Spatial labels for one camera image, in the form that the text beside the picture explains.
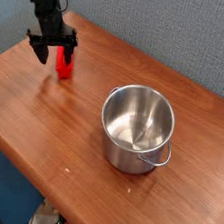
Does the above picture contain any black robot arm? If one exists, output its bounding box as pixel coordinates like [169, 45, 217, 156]
[27, 0, 78, 65]

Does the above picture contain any red plastic block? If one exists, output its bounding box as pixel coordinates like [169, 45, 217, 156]
[55, 46, 74, 80]

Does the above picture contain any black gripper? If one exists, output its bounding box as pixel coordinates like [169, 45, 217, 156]
[27, 10, 78, 65]

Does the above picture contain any stainless steel pot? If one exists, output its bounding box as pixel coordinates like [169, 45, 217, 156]
[101, 84, 175, 175]

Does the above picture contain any grey table leg bracket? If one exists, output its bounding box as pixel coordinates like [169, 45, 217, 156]
[28, 200, 65, 224]

